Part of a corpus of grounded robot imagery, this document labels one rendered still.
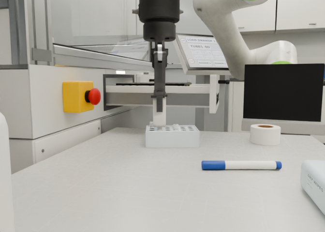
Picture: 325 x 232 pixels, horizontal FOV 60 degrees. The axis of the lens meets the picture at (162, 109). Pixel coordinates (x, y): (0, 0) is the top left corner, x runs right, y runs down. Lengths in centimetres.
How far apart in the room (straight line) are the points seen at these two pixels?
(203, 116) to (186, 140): 122
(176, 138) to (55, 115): 28
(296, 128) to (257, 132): 40
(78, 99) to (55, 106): 5
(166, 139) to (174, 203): 29
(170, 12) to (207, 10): 42
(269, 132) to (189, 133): 19
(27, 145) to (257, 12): 393
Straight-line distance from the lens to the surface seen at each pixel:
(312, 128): 111
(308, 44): 464
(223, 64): 182
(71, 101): 67
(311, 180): 42
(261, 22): 427
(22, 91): 61
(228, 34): 116
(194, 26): 269
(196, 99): 82
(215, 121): 191
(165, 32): 63
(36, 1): 64
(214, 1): 104
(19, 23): 62
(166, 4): 64
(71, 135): 73
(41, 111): 63
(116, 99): 88
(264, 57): 131
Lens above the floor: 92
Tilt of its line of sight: 7 degrees down
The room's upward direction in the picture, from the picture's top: straight up
